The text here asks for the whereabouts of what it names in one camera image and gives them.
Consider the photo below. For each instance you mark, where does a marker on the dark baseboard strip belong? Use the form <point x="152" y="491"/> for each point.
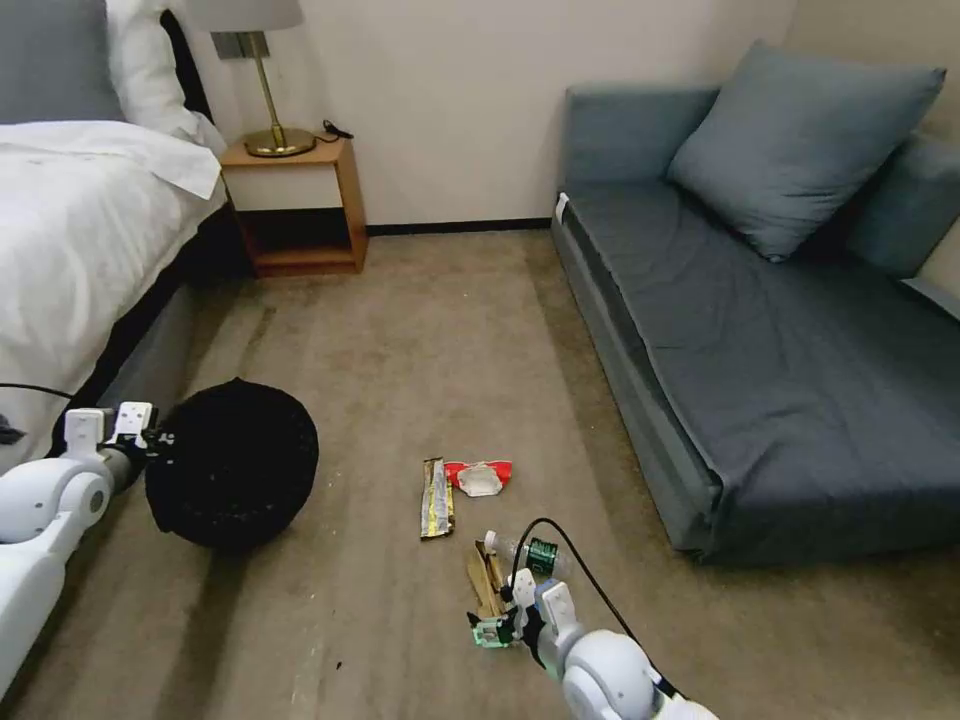
<point x="457" y="225"/>

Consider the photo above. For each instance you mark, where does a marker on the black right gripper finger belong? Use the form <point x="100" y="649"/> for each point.
<point x="504" y="645"/>
<point x="495" y="613"/>

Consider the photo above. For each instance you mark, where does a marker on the brown paper scrap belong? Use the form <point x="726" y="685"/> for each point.
<point x="486" y="576"/>

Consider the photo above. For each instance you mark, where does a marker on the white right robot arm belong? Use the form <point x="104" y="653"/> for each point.
<point x="600" y="671"/>

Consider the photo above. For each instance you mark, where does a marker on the grey bed base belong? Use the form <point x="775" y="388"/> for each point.
<point x="150" y="337"/>

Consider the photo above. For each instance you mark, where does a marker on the white sofa tag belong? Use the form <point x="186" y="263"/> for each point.
<point x="562" y="208"/>

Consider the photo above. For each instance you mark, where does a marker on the grey padded headboard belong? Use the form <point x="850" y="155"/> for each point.
<point x="52" y="60"/>

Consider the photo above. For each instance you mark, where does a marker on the gold foil snack wrapper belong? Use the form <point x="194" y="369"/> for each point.
<point x="437" y="499"/>

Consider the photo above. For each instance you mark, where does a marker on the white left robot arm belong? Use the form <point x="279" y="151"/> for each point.
<point x="37" y="517"/>

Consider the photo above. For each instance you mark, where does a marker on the blue grey sofa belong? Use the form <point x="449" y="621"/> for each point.
<point x="750" y="360"/>

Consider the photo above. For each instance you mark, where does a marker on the small blue grey cushion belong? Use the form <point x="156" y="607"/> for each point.
<point x="911" y="210"/>

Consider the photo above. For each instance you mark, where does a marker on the black mesh trash bin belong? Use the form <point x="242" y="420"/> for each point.
<point x="232" y="469"/>

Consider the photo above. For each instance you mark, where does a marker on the brass table lamp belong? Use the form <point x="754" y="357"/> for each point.
<point x="276" y="139"/>

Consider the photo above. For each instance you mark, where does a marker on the white pillow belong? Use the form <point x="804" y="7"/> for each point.
<point x="150" y="67"/>

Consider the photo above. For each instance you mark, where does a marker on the large blue grey cushion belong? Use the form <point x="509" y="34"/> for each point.
<point x="802" y="142"/>

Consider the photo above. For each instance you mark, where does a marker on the black headboard panel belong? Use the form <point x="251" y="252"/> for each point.
<point x="191" y="82"/>

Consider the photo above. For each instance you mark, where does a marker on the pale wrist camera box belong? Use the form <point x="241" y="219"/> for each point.
<point x="487" y="634"/>

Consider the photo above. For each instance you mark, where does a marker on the red white crumpled wrapper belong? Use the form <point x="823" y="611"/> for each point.
<point x="480" y="478"/>

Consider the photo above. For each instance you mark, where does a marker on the clear bottle green label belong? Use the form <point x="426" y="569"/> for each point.
<point x="538" y="556"/>

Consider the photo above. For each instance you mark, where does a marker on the wooden nightstand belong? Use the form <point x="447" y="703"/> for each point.
<point x="300" y="184"/>

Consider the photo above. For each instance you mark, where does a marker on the white bed duvet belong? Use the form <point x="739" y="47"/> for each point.
<point x="82" y="247"/>

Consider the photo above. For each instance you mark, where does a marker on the grey wall switch panel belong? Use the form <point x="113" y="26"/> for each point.
<point x="229" y="45"/>

